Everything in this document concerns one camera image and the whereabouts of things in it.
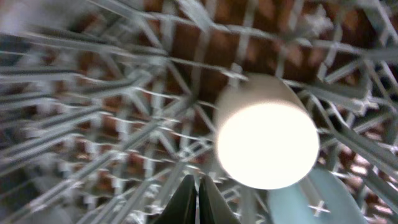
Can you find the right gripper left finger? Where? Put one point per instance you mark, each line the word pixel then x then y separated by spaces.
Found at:
pixel 181 209

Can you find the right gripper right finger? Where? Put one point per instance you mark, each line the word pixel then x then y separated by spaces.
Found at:
pixel 213 207

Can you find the white cup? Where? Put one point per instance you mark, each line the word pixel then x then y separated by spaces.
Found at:
pixel 265 138

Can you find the light blue cup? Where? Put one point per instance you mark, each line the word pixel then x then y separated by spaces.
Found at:
pixel 289 205

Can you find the grey dishwasher rack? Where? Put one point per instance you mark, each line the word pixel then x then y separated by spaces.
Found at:
pixel 107 105

